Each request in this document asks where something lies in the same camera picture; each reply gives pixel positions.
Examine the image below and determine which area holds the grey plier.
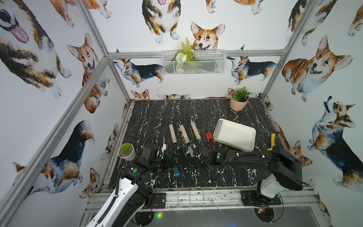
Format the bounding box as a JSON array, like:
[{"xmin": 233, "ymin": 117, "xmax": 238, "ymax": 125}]
[{"xmin": 188, "ymin": 146, "xmax": 195, "ymax": 158}]

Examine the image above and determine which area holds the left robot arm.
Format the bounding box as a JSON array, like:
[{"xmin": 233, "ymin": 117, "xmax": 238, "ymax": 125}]
[{"xmin": 87, "ymin": 142, "xmax": 169, "ymax": 227}]

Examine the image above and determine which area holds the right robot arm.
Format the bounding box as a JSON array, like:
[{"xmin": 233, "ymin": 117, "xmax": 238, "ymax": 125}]
[{"xmin": 191, "ymin": 143, "xmax": 303, "ymax": 199}]

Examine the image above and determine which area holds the white storage tray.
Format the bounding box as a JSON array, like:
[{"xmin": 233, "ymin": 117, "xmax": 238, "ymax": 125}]
[{"xmin": 213, "ymin": 118, "xmax": 256, "ymax": 152}]

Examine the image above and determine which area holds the small white potted succulent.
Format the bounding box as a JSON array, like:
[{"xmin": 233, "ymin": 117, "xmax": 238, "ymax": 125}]
[{"xmin": 117, "ymin": 143, "xmax": 136, "ymax": 161}]

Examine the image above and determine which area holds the teal plier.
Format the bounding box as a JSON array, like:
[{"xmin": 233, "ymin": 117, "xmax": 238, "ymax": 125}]
[{"xmin": 173, "ymin": 167, "xmax": 181, "ymax": 178}]

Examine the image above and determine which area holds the beige plier left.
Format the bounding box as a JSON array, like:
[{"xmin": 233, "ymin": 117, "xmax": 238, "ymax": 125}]
[{"xmin": 169, "ymin": 124, "xmax": 177, "ymax": 144}]

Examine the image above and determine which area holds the pink potted plant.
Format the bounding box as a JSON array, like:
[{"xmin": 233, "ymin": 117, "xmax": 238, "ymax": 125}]
[{"xmin": 230, "ymin": 87, "xmax": 251, "ymax": 112}]

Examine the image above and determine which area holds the fern with white flower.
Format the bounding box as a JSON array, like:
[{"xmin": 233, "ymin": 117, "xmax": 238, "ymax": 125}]
[{"xmin": 174, "ymin": 38, "xmax": 195, "ymax": 74}]

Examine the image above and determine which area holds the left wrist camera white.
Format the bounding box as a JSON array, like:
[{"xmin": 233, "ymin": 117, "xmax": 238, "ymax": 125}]
[{"xmin": 161, "ymin": 143, "xmax": 166, "ymax": 154}]

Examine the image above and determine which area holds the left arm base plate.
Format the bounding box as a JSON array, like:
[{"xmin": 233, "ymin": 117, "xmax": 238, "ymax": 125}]
[{"xmin": 151, "ymin": 193, "xmax": 166, "ymax": 210}]

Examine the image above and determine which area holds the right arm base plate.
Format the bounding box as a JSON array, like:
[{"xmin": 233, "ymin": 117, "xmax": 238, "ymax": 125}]
[{"xmin": 240, "ymin": 190, "xmax": 282, "ymax": 207}]

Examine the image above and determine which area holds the white wire wall basket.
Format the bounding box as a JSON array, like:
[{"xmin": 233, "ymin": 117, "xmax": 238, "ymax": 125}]
[{"xmin": 162, "ymin": 51, "xmax": 226, "ymax": 75}]

